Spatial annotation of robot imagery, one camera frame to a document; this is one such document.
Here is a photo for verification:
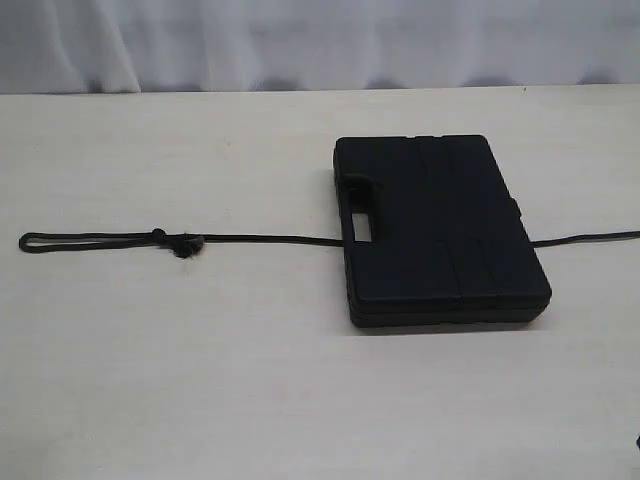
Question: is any black plastic carry case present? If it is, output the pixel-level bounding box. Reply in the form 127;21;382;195
333;135;552;329

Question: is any black rope with loop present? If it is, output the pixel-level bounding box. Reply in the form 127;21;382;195
18;228;640;260

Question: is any white backdrop curtain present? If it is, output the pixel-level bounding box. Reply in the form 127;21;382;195
1;1;639;94

